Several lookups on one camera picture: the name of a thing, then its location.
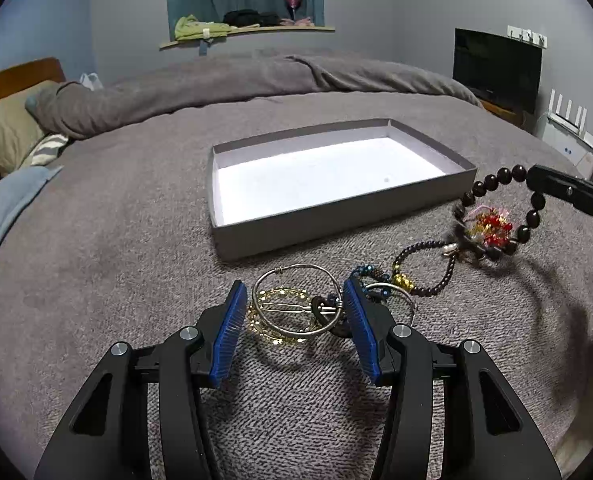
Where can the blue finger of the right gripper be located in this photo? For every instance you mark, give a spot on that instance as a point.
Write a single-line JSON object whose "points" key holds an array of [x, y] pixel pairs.
{"points": [[575, 191]]}

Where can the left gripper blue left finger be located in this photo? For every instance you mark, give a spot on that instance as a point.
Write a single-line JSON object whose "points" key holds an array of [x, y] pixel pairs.
{"points": [[104, 432]]}

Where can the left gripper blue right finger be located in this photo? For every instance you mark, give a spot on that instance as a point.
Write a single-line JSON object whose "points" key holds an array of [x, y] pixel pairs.
{"points": [[488, 432]]}

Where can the red and gold hair ornament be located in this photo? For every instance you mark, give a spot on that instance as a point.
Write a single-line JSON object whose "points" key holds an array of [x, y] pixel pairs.
{"points": [[488, 227]]}

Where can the thin silver bangle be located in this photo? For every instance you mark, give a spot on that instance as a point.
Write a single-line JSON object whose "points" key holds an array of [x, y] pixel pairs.
{"points": [[297, 301]]}

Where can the white wifi router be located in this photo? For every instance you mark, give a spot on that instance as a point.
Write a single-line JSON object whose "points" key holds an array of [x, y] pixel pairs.
{"points": [[564, 129]]}

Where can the wooden tv stand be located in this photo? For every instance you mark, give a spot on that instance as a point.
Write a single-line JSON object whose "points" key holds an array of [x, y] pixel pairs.
{"points": [[514, 118]]}

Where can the black television screen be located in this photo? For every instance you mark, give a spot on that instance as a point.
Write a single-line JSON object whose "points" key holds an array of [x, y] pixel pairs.
{"points": [[498, 69]]}

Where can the grey bed sheet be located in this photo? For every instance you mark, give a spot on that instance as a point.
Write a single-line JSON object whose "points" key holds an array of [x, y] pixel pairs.
{"points": [[118, 246]]}

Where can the light blue blanket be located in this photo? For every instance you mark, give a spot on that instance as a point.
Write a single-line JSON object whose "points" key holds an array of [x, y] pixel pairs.
{"points": [[18, 190]]}

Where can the striped grey pillow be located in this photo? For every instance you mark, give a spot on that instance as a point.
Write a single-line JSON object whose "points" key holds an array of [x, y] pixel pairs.
{"points": [[46, 151]]}

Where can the grey shallow cardboard box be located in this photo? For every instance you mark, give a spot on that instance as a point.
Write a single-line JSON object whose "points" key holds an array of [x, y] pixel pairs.
{"points": [[290, 187]]}

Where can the olive green pillow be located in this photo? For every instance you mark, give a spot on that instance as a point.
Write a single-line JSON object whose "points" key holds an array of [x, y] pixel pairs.
{"points": [[19, 131]]}

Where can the grey duvet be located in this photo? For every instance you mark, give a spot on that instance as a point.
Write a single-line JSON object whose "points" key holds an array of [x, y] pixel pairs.
{"points": [[73, 110]]}

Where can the white plastic bag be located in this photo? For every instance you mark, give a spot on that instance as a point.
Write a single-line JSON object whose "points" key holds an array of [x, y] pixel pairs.
{"points": [[91, 81]]}

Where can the wooden headboard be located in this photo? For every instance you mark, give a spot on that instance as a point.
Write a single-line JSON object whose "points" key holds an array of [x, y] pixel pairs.
{"points": [[24, 76]]}

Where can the black cloth on sill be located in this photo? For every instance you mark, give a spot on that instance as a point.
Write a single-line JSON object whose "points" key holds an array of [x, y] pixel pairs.
{"points": [[249, 17]]}

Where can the wooden window sill shelf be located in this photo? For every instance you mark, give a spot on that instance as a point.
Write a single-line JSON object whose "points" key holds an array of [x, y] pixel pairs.
{"points": [[252, 31]]}

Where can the green folded cloth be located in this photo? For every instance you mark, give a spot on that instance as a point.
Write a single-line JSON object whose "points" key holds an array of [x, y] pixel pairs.
{"points": [[189, 28]]}

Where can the white wall socket strip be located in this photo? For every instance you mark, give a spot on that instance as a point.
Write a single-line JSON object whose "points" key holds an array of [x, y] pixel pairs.
{"points": [[528, 36]]}

